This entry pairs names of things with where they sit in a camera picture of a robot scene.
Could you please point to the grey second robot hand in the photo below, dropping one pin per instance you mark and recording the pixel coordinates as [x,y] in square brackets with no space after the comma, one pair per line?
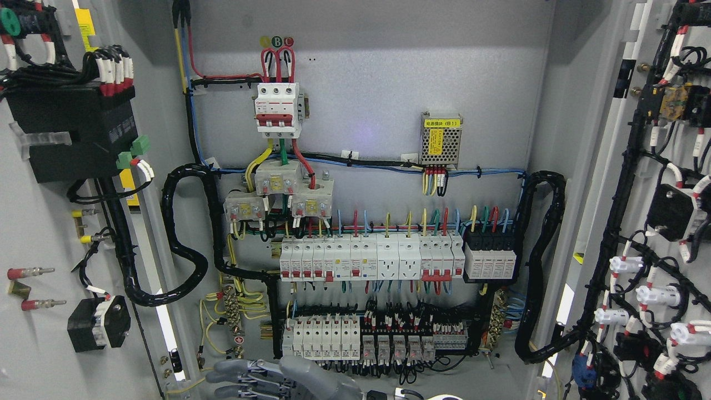
[292,378]

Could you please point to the grey cabinet door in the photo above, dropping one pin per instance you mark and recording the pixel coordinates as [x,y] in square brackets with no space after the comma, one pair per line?
[40,245]
[625,116]

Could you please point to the lower relay terminal row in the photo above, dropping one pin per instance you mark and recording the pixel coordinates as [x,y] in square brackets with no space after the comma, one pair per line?
[376,339]

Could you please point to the white breaker and socket row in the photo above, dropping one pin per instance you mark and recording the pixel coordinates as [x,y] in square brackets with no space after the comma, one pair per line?
[376,257]

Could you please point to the grey current transformer block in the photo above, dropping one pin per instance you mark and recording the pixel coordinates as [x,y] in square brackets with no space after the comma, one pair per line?
[273,181]

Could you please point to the brass ground terminal bar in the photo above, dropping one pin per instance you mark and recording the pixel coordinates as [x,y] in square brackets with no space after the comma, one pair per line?
[497,319]

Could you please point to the black surge protector block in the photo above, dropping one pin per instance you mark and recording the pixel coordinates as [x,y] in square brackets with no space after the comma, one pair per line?
[489,256]

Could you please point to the red white main breaker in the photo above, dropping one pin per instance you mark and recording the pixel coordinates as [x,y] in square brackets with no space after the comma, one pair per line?
[277,112]

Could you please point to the metal mesh power supply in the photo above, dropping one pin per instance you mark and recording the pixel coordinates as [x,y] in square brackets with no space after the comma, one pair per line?
[440,134]

